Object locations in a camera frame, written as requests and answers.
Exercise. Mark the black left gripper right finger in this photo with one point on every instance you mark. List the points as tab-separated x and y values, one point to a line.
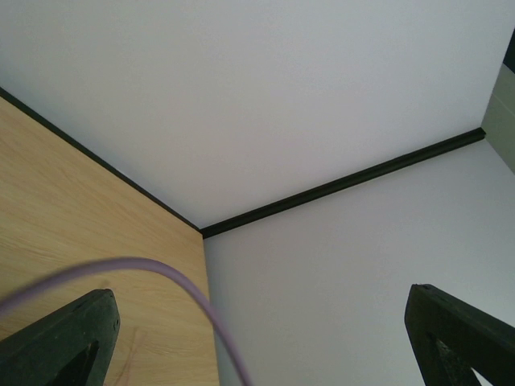
453	341

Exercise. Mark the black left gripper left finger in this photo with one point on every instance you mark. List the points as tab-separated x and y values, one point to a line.
70	346

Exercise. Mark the black back right frame post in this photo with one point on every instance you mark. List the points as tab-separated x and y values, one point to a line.
346	182

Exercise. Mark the black back frame rail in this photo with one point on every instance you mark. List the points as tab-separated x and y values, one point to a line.
17	103

